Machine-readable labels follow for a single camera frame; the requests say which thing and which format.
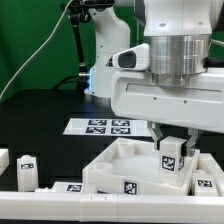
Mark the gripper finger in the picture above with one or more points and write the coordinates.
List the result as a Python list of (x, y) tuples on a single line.
[(190, 145), (156, 133)]

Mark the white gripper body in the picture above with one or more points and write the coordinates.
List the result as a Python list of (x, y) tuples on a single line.
[(200, 105)]

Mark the white square table top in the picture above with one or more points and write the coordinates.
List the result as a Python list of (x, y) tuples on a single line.
[(131, 167)]

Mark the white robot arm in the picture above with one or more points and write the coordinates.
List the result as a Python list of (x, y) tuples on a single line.
[(153, 63)]

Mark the white sheet with markers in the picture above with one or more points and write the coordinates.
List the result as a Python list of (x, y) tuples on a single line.
[(107, 127)]

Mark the white U-shaped obstacle fence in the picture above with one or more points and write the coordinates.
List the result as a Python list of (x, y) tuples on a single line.
[(118, 208)]

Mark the white block left edge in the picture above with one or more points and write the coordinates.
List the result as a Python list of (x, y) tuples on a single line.
[(4, 160)]

